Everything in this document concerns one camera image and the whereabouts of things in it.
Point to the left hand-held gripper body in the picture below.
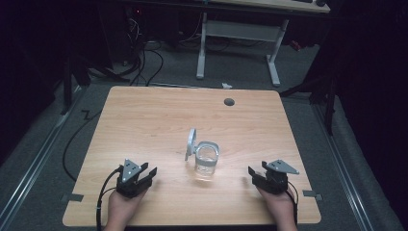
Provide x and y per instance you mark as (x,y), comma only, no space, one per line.
(129,179)

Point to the person's left hand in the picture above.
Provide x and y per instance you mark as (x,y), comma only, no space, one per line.
(121,210)

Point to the grey tape strip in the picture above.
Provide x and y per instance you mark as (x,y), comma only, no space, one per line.
(312,194)
(73,197)

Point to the metal floor rail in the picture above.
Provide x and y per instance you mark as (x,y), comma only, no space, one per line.
(35,154)
(343,166)

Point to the white-legged desk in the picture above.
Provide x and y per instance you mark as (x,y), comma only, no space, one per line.
(240,32)

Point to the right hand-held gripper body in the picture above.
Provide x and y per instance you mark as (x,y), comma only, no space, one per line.
(276,176)

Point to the grey hinged jar lid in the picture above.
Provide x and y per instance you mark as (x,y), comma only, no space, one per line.
(190,144)

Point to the person's right hand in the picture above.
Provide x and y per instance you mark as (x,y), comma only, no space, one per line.
(279,207)

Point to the black metal stand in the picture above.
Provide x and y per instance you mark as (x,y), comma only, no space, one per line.
(324,89)
(72,80)

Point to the clear glass jar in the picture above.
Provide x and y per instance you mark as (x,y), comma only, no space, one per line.
(207,160)

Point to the white scrap on floor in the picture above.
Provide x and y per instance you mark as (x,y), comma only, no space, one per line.
(226,85)

